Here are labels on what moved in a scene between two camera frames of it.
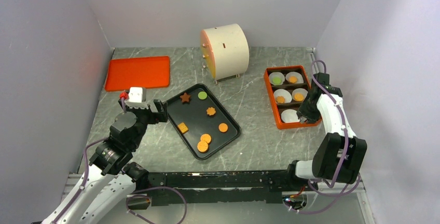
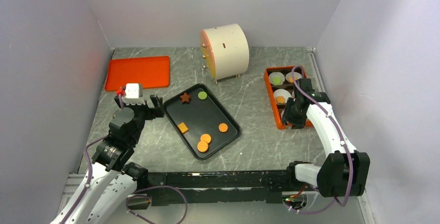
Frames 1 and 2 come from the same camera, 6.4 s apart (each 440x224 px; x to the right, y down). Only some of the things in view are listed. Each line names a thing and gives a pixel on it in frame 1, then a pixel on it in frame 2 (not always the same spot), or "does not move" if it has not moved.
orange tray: (148, 72) does not move
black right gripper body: (308, 110) → (293, 115)
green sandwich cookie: (276, 80) does not move
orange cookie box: (287, 87) does not move
